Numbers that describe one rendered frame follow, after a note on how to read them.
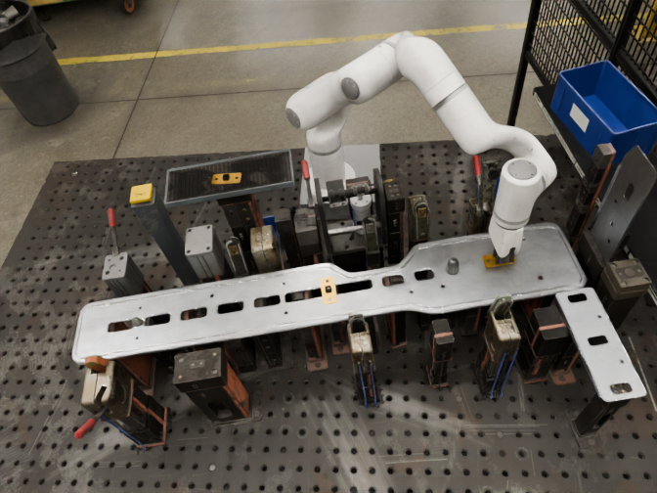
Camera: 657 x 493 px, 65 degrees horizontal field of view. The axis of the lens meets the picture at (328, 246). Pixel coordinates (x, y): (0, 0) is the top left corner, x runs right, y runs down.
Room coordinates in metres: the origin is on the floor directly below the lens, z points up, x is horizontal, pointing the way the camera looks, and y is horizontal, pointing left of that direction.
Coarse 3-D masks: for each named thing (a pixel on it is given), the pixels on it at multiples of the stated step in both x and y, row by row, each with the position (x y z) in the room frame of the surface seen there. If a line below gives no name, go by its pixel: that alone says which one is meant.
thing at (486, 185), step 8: (488, 160) 0.92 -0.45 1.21; (496, 160) 0.91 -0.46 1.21; (488, 168) 0.90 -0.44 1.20; (496, 168) 0.89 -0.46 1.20; (488, 176) 0.87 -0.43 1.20; (496, 176) 0.87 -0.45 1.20; (480, 184) 0.90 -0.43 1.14; (488, 184) 0.90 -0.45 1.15; (480, 192) 0.90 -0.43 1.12; (488, 192) 0.89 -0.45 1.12; (480, 200) 0.89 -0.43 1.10; (488, 200) 0.89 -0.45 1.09; (480, 208) 0.88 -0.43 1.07; (480, 216) 0.87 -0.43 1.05
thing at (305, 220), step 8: (304, 208) 1.00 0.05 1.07; (312, 208) 1.00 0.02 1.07; (296, 216) 0.97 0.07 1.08; (304, 216) 0.97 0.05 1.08; (312, 216) 0.97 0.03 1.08; (296, 224) 0.95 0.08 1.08; (304, 224) 0.94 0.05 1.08; (312, 224) 0.93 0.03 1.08; (296, 232) 0.92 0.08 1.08; (304, 232) 0.92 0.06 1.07; (312, 232) 0.92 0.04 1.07; (320, 232) 0.99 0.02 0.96; (304, 240) 0.92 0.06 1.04; (312, 240) 0.92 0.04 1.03; (320, 240) 0.93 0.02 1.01; (304, 248) 0.92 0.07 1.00; (312, 248) 0.92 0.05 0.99; (320, 248) 0.92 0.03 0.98; (304, 256) 0.93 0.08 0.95; (312, 256) 0.93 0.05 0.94; (320, 256) 0.93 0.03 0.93; (312, 264) 0.93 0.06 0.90; (312, 296) 0.93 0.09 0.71; (320, 296) 0.92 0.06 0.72
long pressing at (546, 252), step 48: (480, 240) 0.83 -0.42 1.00; (528, 240) 0.79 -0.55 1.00; (192, 288) 0.85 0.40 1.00; (240, 288) 0.83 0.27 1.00; (288, 288) 0.79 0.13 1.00; (384, 288) 0.73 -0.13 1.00; (432, 288) 0.70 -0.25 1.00; (480, 288) 0.68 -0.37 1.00; (528, 288) 0.65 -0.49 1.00; (576, 288) 0.62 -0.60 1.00; (96, 336) 0.76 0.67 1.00; (144, 336) 0.73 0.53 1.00; (192, 336) 0.70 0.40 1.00; (240, 336) 0.68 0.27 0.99
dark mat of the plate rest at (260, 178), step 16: (240, 160) 1.16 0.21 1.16; (256, 160) 1.15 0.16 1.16; (272, 160) 1.13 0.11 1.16; (288, 160) 1.12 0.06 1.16; (176, 176) 1.15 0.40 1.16; (192, 176) 1.13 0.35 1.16; (208, 176) 1.12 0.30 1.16; (256, 176) 1.08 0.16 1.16; (272, 176) 1.07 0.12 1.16; (288, 176) 1.06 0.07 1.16; (176, 192) 1.08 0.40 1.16; (192, 192) 1.07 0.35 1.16; (208, 192) 1.06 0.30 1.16; (224, 192) 1.05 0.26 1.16
